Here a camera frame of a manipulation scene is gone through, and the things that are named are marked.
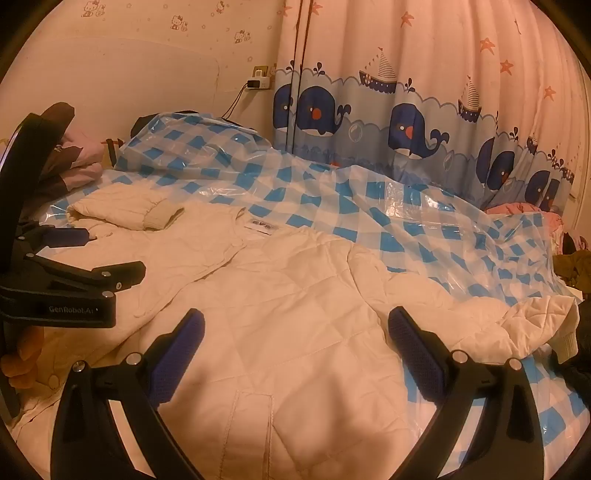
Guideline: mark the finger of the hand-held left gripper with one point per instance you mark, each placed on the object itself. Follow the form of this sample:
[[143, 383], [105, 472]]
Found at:
[[106, 273], [78, 236]]

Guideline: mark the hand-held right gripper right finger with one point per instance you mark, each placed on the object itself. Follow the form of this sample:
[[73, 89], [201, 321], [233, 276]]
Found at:
[[415, 350]]

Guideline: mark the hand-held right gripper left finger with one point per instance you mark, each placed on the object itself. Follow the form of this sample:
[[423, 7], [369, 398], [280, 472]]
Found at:
[[181, 355]]

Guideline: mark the white quilted jacket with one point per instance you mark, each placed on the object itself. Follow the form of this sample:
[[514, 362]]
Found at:
[[277, 295]]

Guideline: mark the person's left hand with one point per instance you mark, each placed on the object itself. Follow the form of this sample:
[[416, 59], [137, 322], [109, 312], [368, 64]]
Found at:
[[23, 355]]

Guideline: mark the blue white checked plastic sheet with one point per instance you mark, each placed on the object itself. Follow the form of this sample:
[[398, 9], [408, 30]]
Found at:
[[369, 198]]

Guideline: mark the black cloth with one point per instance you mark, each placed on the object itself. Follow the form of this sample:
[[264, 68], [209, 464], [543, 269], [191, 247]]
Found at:
[[575, 369]]

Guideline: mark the pink crumpled garment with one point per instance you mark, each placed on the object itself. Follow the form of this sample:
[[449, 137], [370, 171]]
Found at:
[[521, 211]]

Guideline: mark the dark olive garment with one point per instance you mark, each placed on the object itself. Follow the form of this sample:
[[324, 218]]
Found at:
[[572, 270]]

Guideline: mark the white charger plug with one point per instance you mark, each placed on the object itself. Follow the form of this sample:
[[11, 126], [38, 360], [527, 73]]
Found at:
[[257, 84]]

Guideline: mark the whale print curtain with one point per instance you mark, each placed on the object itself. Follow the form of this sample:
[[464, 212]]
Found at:
[[415, 50]]

